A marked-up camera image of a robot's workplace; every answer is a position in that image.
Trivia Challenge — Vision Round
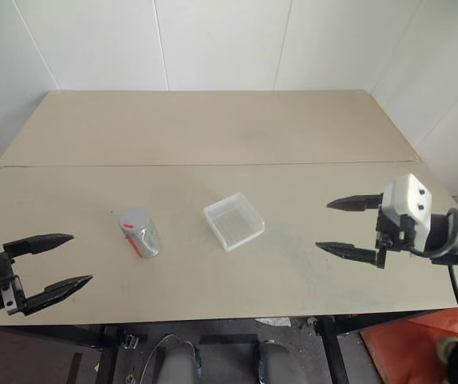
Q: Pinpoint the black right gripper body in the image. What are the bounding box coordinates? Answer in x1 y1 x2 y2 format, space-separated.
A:
375 206 416 253

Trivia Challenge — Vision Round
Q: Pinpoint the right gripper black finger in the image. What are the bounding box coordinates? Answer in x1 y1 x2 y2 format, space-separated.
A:
325 192 386 212
315 241 388 269

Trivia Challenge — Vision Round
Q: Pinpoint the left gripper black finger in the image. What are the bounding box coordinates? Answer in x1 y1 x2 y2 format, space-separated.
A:
2 233 74 265
19 274 94 318

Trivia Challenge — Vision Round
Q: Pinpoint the clear square plastic container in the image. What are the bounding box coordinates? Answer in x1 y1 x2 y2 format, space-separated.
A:
202 192 266 253

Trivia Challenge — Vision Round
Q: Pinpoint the crumpled white plastic scrap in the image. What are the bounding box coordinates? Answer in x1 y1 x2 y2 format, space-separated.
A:
255 317 293 327

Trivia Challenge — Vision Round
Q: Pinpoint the orange red floor panel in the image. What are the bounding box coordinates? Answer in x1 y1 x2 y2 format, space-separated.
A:
359 306 458 384

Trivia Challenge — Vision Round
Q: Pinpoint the grey rounded shape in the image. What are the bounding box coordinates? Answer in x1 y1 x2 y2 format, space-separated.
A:
257 340 294 384

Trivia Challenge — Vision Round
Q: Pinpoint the black table frame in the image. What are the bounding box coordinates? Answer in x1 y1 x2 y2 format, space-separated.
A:
72 314 409 384

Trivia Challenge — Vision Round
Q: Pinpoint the thin silver wire loop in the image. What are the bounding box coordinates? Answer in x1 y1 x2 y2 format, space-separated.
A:
137 333 186 384

